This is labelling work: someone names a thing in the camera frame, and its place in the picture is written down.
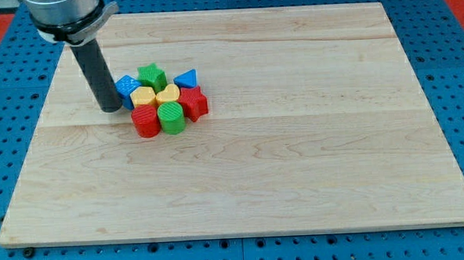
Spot red star block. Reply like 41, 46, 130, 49
177, 87, 208, 122

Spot red cylinder block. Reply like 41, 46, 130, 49
131, 105, 161, 138

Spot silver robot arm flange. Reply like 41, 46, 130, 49
22, 0, 119, 47

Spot yellow heart block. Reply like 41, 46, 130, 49
156, 84, 180, 106

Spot blue cube block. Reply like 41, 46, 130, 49
115, 75, 141, 110

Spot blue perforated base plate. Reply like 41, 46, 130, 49
0, 0, 464, 260

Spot green cylinder block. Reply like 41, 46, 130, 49
158, 101, 186, 135

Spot light wooden board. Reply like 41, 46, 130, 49
0, 2, 464, 248

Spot blue triangle block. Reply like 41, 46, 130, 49
173, 69, 198, 88

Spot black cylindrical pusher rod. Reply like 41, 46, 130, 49
71, 39, 122, 113

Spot green star block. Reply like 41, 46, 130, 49
137, 63, 167, 93

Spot yellow hexagon block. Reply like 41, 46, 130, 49
130, 87, 158, 108

